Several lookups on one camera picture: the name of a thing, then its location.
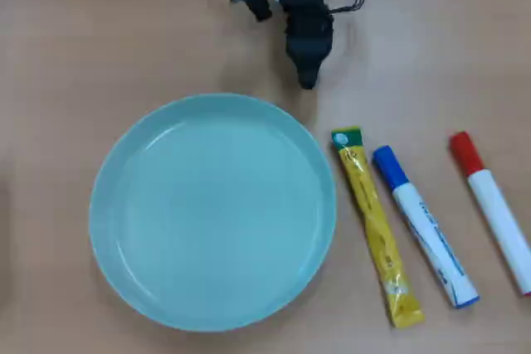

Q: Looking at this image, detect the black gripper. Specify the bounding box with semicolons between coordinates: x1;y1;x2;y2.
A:
284;4;335;90

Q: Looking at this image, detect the blue capped white marker pen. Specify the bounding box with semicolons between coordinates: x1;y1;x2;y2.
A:
372;145;481;309

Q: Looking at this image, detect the red capped white marker pen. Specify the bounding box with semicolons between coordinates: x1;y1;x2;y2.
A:
449;130;531;298

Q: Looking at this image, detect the yellow stick sachet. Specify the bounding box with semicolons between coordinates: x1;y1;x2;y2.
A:
330;124;426;329

